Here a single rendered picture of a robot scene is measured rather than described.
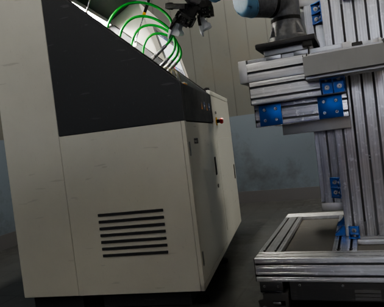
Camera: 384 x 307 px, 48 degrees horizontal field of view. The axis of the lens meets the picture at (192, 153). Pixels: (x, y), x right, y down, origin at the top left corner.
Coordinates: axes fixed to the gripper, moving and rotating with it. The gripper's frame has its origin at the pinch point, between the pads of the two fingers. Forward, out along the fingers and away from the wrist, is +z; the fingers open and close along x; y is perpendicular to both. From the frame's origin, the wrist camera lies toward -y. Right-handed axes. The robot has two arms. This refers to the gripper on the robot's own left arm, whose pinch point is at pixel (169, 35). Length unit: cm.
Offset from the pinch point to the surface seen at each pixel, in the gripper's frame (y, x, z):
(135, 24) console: -34.1, 31.3, 15.7
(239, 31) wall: -25, 235, 24
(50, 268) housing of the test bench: 26, -68, 100
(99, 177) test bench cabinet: 21, -54, 54
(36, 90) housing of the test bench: -25, -50, 41
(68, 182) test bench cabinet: 11, -57, 64
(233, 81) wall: -1, 224, 67
